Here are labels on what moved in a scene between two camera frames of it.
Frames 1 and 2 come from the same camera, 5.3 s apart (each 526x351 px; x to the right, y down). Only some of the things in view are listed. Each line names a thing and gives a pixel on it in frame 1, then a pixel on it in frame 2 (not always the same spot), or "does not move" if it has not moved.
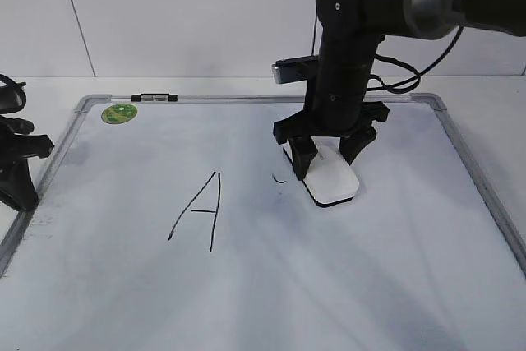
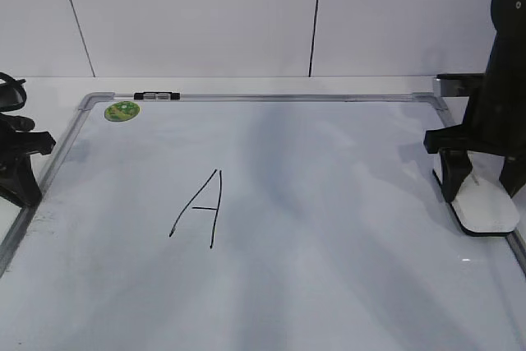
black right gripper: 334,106 to 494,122
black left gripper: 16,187 does not move
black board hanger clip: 154,97 does not move
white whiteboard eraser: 329,178 to 483,206
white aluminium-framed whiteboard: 175,223 does not move
